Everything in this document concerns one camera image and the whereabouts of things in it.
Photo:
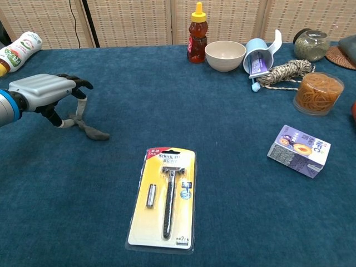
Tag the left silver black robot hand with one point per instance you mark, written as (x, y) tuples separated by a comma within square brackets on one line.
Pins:
[(41, 89)]

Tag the dark strap piece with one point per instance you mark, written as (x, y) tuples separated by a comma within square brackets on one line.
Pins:
[(94, 135)]

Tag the white sauce bottle yellow cap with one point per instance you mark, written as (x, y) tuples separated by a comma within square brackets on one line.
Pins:
[(19, 51)]

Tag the black tripod stand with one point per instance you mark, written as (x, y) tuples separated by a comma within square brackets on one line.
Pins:
[(91, 25)]

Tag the blue felt tablecloth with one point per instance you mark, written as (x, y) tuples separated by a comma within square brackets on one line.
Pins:
[(83, 180)]

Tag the bamboo folding screen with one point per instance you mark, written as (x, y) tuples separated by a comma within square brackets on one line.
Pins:
[(133, 22)]

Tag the honey bear bottle yellow cap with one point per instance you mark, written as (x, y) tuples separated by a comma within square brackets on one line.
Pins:
[(197, 41)]

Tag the yellow razor blister pack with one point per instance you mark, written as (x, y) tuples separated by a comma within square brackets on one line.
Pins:
[(144, 217)]

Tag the beige bowl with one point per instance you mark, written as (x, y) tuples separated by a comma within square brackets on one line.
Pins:
[(225, 58)]

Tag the bundle of twisted twine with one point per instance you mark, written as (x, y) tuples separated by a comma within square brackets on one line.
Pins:
[(289, 69)]

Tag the purple juice carton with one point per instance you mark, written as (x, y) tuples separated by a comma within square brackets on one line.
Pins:
[(297, 155)]

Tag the glass jar black lid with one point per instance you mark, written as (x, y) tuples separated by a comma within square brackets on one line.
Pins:
[(311, 47)]

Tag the clear tub of rubber bands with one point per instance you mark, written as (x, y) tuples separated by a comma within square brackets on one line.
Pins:
[(317, 94)]

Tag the round brown woven coaster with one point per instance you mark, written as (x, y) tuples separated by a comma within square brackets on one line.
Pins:
[(335, 57)]

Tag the folded grey cloth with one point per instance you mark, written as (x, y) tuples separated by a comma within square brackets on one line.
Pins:
[(349, 47)]

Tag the red drink can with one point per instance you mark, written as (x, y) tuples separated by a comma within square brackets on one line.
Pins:
[(354, 111)]

